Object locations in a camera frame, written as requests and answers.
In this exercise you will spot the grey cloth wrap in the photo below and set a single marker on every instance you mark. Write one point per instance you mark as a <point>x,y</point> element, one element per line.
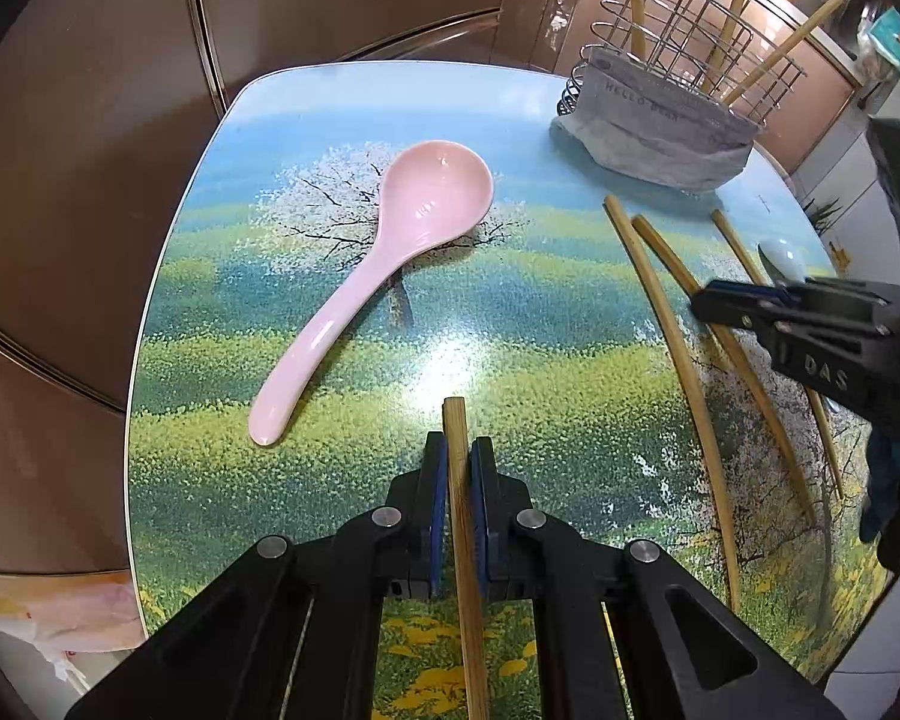
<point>660,135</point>

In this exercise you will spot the green onions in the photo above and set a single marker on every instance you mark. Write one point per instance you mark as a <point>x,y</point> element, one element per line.
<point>823,217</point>

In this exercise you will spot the white ceramic spoon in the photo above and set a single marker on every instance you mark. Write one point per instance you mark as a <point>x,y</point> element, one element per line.
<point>787,255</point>

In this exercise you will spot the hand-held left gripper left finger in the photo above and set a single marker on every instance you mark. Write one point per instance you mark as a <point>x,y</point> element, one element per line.
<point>439,510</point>

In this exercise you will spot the pink ceramic spoon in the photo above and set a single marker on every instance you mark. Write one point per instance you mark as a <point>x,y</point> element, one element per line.
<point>420,195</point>

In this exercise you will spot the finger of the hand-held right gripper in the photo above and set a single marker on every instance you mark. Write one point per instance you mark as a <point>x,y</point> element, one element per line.
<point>780,289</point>
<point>727,307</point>

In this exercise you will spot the teal package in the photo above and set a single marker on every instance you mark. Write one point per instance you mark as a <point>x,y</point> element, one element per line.
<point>889,41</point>

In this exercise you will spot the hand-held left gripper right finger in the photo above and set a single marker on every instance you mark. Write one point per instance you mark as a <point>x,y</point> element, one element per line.
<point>482,510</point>

